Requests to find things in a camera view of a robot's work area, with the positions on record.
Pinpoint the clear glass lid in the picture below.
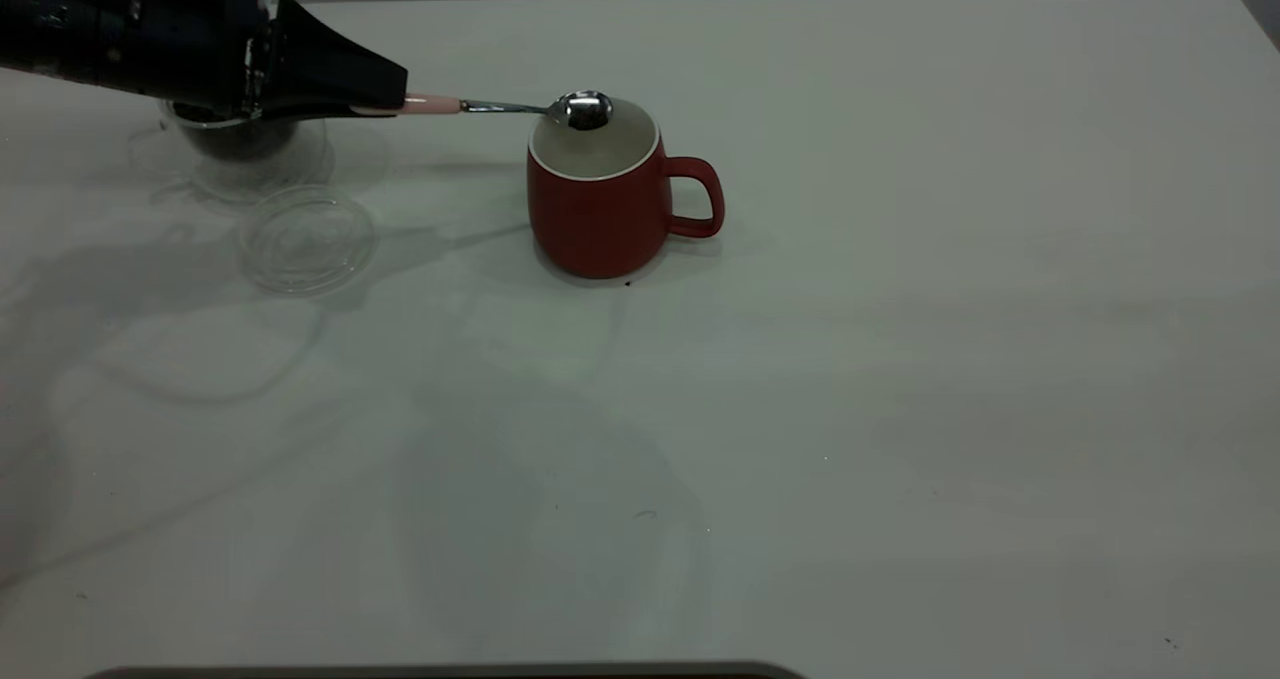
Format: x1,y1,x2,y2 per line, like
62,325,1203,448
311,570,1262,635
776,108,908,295
238,185,380,296

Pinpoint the clear double-wall glass cup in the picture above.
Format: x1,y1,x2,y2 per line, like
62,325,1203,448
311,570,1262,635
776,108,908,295
127,99,337,206

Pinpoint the pink-handled metal spoon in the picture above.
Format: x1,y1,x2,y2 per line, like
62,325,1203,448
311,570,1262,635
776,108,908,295
352,90,615,132

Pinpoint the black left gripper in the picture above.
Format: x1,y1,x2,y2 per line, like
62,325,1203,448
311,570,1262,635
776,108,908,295
118,0,409,123

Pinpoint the red ceramic mug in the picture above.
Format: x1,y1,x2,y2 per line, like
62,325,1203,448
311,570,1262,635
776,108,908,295
527,94,725,281

